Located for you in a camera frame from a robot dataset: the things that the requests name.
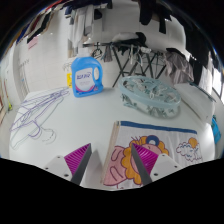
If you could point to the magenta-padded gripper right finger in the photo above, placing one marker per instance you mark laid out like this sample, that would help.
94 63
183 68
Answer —
146 158

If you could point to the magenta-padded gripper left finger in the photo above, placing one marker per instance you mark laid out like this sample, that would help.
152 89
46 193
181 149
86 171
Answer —
78 158

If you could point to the cartoon-print towel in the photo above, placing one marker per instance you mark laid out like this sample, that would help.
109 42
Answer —
173 140

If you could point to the round pale blue clip hanger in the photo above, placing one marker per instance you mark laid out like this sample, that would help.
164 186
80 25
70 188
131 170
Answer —
150 91

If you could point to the white pillow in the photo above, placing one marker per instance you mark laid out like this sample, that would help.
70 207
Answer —
195 101

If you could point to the teal bag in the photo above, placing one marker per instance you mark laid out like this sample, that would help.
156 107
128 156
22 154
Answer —
216 130

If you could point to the yellow refill pouch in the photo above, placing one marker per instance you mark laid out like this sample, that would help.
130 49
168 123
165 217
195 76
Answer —
69 80

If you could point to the blue detergent bottle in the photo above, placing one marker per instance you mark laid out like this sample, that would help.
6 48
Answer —
86 78

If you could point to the teal clothes hanger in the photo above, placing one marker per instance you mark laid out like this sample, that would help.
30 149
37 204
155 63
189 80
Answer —
203 91

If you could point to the grey garment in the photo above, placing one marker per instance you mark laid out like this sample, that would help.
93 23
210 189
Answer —
180 66

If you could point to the black folding drying rack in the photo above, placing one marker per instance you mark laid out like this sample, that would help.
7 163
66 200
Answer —
128 55

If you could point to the long black hanging garment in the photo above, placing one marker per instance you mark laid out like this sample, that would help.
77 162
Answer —
196 50

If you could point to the hanging white garment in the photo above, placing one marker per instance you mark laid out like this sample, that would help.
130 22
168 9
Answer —
81 26

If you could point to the hanging black garments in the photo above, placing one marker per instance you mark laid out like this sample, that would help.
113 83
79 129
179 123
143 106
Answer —
155 13

